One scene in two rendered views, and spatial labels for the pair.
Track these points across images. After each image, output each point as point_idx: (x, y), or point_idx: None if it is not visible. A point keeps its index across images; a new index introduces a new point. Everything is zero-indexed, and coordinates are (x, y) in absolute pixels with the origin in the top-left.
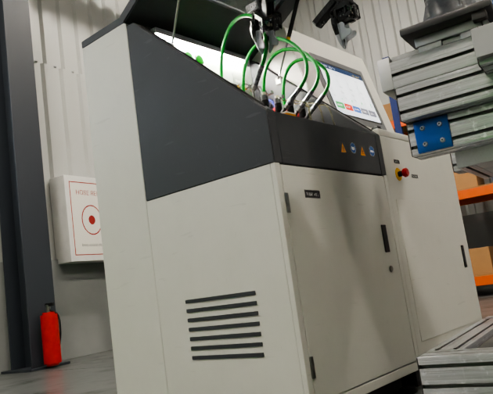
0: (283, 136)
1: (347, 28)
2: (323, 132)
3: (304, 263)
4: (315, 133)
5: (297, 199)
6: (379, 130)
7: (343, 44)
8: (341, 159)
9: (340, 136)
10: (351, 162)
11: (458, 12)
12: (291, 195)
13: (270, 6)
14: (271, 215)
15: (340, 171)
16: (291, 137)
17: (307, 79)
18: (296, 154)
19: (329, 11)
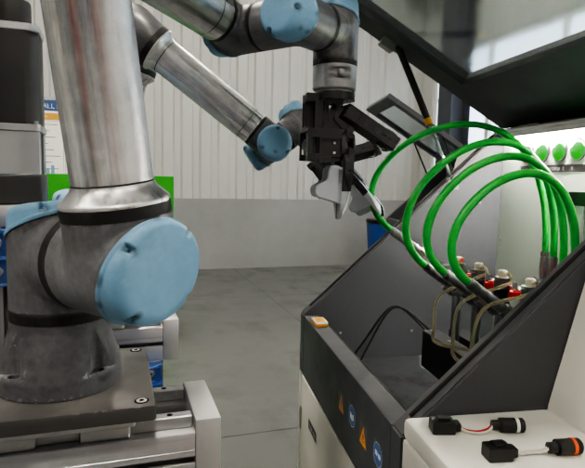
0: (305, 346)
1: (318, 184)
2: (328, 362)
3: None
4: (322, 358)
5: (305, 422)
6: (405, 426)
7: (335, 210)
8: (337, 420)
9: (341, 382)
10: (346, 437)
11: None
12: (303, 412)
13: (317, 175)
14: None
15: (334, 435)
16: (308, 350)
17: None
18: (309, 373)
19: (356, 129)
